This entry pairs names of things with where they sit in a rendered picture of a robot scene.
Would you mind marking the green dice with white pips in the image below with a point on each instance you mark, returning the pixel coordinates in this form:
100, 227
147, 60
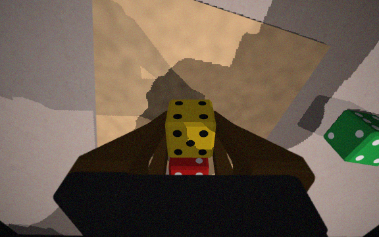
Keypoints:
355, 137

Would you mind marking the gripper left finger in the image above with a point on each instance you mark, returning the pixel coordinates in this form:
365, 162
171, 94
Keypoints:
130, 153

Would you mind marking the red dice with white pips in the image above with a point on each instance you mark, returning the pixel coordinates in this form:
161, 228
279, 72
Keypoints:
188, 166

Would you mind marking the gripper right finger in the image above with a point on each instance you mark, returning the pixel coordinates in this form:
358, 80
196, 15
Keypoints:
253, 155

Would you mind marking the tan mat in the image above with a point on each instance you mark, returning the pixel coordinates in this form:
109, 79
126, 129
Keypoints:
148, 52

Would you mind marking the yellow dice with black pips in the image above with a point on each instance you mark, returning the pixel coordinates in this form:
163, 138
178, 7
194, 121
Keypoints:
190, 128

